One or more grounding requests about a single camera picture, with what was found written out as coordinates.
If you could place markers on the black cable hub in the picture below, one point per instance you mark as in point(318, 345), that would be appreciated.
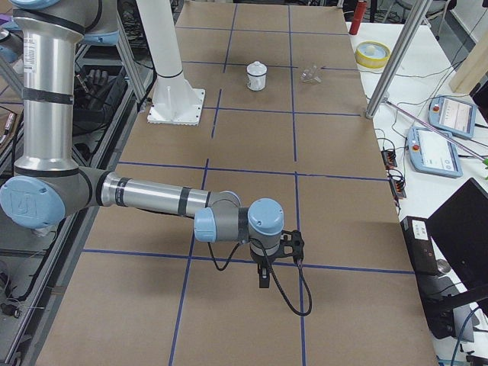
point(397, 186)
point(389, 158)

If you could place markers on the teach pendant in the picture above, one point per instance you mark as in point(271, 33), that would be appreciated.
point(453, 115)
point(432, 154)

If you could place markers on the black computer box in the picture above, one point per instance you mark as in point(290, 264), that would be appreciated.
point(419, 245)

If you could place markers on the near teach pendant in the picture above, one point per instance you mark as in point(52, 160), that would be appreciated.
point(432, 154)

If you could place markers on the yellow tape roll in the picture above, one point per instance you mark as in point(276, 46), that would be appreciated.
point(372, 54)

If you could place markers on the clear plastic funnel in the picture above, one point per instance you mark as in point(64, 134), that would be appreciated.
point(311, 75)

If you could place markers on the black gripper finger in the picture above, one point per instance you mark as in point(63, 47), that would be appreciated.
point(263, 277)

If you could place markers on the black monitor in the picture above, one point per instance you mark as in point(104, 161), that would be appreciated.
point(459, 229)

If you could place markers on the metal grabber stick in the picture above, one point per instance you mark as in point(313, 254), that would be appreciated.
point(468, 150)

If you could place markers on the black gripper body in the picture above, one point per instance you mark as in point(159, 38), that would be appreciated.
point(262, 262)

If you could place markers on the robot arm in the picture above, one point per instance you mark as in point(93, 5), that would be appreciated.
point(48, 185)

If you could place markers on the white enamel cup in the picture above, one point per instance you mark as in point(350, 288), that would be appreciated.
point(256, 83)

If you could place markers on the red bottle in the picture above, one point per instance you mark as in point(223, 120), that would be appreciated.
point(358, 15)

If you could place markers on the far teach pendant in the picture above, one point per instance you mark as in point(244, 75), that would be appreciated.
point(453, 115)

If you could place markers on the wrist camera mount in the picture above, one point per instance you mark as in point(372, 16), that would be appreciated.
point(291, 245)

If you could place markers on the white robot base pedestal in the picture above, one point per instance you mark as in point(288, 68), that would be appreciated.
point(174, 101)

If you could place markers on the aluminium frame post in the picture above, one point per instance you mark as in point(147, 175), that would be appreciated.
point(405, 38)

